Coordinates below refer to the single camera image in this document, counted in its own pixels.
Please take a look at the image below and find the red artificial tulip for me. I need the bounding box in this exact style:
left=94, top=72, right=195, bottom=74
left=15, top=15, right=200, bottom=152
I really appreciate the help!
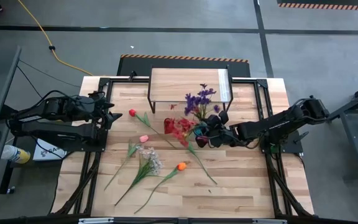
left=128, top=108, right=177, bottom=150

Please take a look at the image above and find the white artificial flower bunch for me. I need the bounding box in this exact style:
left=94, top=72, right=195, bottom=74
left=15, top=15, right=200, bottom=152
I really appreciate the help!
left=114, top=146, right=165, bottom=207

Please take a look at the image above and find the teal glass vase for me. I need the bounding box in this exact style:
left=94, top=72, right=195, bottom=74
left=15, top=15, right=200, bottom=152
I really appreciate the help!
left=193, top=123, right=209, bottom=138

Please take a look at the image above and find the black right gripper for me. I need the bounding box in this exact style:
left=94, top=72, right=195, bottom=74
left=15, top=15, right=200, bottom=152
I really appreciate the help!
left=195, top=110, right=241, bottom=148

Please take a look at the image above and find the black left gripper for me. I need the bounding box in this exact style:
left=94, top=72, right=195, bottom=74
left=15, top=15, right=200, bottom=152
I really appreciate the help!
left=85, top=93, right=123, bottom=130

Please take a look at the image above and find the black floor cable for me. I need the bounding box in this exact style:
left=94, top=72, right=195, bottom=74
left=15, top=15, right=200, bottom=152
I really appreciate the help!
left=16, top=58, right=81, bottom=100

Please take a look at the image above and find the yellow cable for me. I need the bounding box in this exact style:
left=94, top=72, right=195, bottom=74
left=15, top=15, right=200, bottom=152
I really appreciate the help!
left=17, top=0, right=94, bottom=77

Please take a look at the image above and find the yellow spray bottle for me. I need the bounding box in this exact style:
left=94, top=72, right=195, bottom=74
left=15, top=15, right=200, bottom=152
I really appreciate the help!
left=1, top=144, right=31, bottom=165

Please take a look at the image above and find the orange black hazard tape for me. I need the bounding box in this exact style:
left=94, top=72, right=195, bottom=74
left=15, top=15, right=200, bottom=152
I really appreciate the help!
left=277, top=2, right=358, bottom=12

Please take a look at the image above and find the pink artificial tulip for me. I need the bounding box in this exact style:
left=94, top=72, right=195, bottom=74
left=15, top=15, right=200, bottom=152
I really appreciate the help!
left=103, top=134, right=150, bottom=191

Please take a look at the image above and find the black hazard-striped floor mat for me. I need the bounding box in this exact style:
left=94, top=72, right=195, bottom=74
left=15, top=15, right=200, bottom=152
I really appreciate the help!
left=116, top=54, right=251, bottom=78

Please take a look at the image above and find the purple artificial flower bunch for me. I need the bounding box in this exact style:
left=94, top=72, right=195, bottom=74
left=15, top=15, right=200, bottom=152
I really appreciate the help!
left=183, top=83, right=221, bottom=123

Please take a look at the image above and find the wooden shelf black metal frame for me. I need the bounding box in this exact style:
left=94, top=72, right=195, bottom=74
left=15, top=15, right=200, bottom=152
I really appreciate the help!
left=147, top=65, right=234, bottom=114

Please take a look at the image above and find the orange artificial tulip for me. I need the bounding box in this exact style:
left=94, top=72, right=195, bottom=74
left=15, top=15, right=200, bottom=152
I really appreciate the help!
left=134, top=162, right=188, bottom=215

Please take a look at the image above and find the white cardboard box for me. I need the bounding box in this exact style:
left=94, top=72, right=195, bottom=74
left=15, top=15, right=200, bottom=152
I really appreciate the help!
left=32, top=138, right=68, bottom=162

